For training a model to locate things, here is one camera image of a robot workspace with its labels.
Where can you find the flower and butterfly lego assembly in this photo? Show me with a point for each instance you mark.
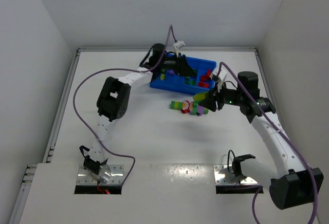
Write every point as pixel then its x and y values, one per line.
pixel 187 107

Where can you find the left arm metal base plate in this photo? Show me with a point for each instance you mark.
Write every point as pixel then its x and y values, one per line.
pixel 109 175

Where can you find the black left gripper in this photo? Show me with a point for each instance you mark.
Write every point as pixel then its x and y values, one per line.
pixel 181 63

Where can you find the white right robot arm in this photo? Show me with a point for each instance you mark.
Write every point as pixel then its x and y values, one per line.
pixel 291 184

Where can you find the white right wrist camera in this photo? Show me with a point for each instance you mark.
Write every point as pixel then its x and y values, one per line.
pixel 219 78

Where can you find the multicolour lego brick stack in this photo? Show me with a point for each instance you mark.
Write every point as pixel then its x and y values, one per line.
pixel 197 98

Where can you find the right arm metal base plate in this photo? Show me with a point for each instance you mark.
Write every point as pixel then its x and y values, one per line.
pixel 224 176

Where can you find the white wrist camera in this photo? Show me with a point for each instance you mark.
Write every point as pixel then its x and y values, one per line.
pixel 177 46
pixel 219 78

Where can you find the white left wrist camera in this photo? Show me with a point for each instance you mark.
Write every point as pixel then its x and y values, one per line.
pixel 177 46

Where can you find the blue compartment tray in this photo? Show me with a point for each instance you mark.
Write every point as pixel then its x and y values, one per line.
pixel 176 83

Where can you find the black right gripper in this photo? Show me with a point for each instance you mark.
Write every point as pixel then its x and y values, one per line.
pixel 219 99

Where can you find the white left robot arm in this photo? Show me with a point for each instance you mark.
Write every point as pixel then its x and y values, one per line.
pixel 114 97

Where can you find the red lego brick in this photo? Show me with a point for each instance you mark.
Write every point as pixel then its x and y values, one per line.
pixel 205 80

